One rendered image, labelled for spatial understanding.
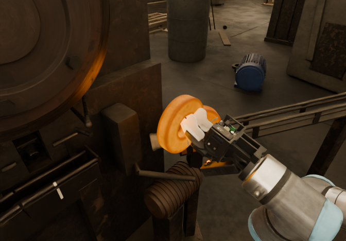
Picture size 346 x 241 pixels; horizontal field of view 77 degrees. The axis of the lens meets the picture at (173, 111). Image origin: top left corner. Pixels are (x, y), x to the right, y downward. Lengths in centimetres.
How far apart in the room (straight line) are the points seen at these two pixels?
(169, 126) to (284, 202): 27
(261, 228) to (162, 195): 34
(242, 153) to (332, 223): 18
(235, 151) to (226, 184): 104
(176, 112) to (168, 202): 38
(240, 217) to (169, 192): 69
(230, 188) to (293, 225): 103
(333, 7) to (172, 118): 248
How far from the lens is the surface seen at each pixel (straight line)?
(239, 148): 49
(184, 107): 52
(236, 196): 147
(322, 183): 68
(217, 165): 53
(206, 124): 54
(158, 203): 79
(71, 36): 41
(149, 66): 79
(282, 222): 51
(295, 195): 48
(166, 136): 51
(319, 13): 284
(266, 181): 47
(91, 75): 54
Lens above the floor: 117
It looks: 34 degrees down
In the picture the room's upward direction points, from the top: straight up
